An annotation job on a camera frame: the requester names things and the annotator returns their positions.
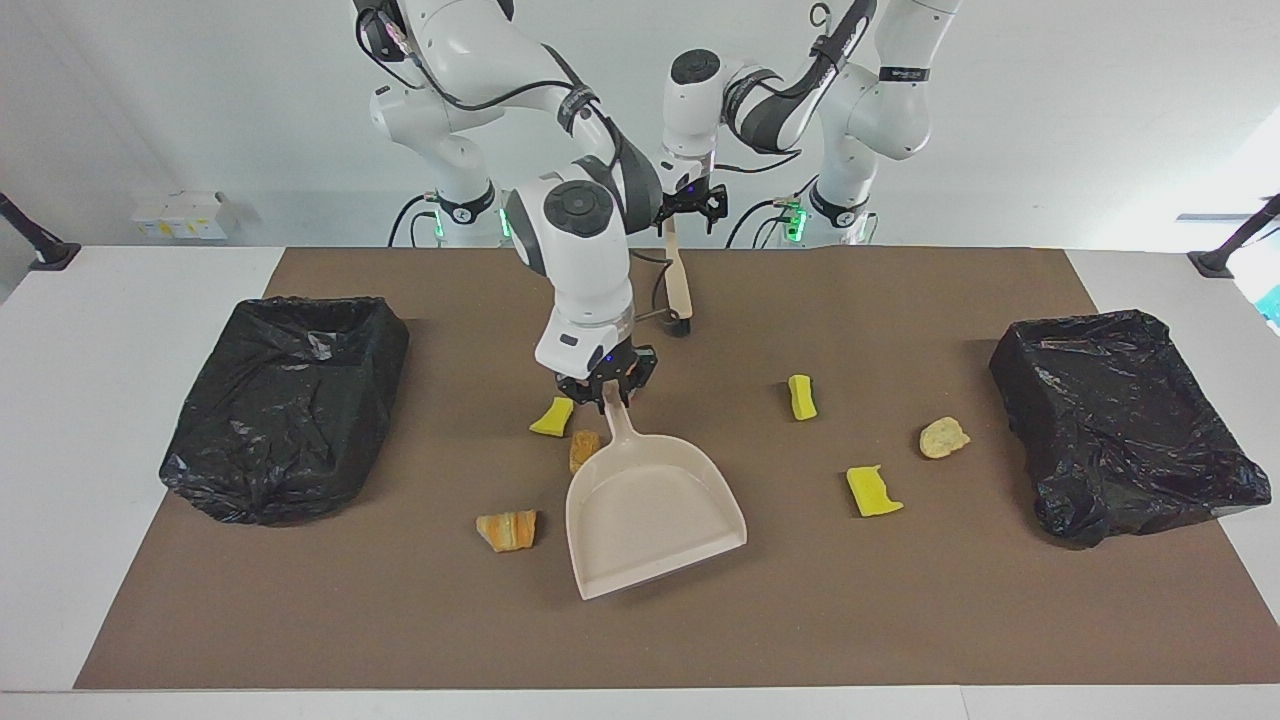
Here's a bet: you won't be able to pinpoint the yellow sponge wedge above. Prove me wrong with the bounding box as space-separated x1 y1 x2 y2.
529 396 575 438

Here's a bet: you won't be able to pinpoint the beige brush with black bristles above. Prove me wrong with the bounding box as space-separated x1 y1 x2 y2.
662 215 695 336

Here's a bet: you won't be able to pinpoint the beige plastic dustpan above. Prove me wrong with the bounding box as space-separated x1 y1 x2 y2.
565 385 749 601

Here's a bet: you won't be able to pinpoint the orange striped croissant piece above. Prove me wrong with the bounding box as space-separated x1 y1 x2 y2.
475 509 539 553

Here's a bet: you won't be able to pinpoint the notched yellow sponge piece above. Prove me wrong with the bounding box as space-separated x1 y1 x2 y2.
846 464 905 518

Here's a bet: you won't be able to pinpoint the pale bread chunk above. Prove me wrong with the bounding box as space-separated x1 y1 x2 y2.
919 417 971 460

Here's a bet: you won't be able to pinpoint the black bag lined bin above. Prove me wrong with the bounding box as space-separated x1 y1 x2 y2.
989 309 1273 549
158 295 411 527

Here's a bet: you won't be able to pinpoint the brown table mat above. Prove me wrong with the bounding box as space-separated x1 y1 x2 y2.
73 247 1280 691

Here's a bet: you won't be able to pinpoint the black base cable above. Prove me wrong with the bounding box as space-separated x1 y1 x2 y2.
727 178 823 248
388 193 441 248

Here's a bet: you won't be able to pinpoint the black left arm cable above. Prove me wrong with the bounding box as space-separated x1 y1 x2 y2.
712 0 851 177

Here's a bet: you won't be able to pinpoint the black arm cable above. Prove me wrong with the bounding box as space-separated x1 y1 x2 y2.
355 0 693 326
712 0 851 177

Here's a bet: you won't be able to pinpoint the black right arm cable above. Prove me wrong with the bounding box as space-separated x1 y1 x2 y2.
355 0 693 326

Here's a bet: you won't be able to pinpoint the white wall socket boxes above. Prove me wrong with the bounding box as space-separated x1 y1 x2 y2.
132 191 229 241

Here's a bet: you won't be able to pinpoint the black camera stand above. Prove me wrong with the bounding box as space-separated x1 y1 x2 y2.
1187 193 1280 279
0 190 82 272

